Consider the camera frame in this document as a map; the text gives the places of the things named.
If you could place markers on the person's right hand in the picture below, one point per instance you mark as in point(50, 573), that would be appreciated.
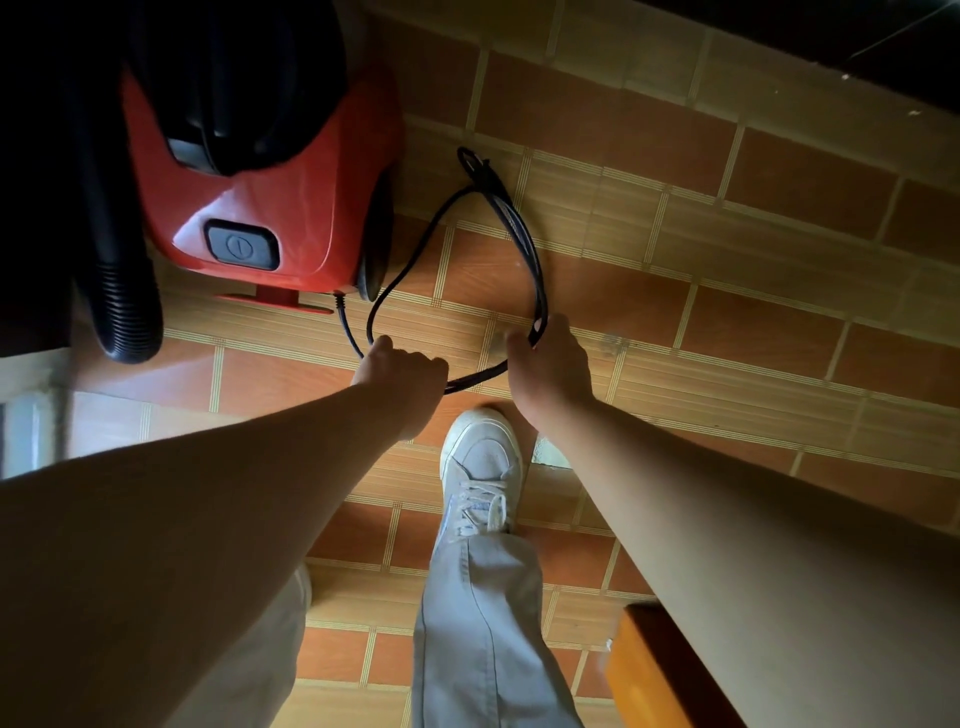
point(547, 375)

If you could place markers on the person's left hand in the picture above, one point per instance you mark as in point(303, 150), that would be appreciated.
point(401, 386)

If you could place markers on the person's right fingers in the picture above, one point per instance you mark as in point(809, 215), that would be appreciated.
point(536, 334)

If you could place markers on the person's left fingers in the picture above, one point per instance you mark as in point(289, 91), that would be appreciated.
point(409, 358)

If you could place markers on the person's left forearm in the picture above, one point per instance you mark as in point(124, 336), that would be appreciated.
point(187, 540)

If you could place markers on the person's right forearm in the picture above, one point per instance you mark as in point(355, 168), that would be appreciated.
point(757, 555)

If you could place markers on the white sneaker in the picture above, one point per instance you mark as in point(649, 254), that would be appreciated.
point(480, 465)

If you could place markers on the red canister vacuum cleaner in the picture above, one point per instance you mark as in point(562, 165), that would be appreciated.
point(262, 165)

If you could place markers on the orange wooden furniture edge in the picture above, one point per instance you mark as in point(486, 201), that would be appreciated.
point(660, 667)

